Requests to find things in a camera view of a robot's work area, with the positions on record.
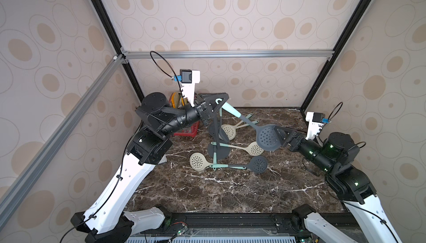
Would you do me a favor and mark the grey skimmer teal handle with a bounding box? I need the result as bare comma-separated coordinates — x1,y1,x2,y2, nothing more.
221,102,280,152

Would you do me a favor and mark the grey utensil rack stand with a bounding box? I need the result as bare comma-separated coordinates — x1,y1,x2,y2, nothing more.
207,114,230,161

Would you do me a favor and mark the grey skimmer front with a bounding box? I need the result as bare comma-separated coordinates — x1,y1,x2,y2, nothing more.
209,156,268,174

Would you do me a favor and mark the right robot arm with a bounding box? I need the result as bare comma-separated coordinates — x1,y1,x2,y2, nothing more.
274,126,401,243

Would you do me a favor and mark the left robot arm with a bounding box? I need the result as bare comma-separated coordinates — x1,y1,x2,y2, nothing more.
71,92,229,243

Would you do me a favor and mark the cream skimmer under grey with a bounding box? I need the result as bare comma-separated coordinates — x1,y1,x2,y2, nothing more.
209,142,264,159

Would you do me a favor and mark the cream skimmer upper pile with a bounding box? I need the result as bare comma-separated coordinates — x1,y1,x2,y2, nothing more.
221,121,249,140

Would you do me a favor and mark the red chrome toaster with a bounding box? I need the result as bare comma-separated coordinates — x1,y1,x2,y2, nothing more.
172,91,200,138

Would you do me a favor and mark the left yellow toast slice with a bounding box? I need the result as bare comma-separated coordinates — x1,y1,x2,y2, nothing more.
170,92,181,108

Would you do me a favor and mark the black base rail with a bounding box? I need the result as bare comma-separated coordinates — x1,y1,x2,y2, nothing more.
122,212,376,243

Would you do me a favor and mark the back aluminium rail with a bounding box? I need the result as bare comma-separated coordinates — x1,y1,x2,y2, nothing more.
120,47,335,61

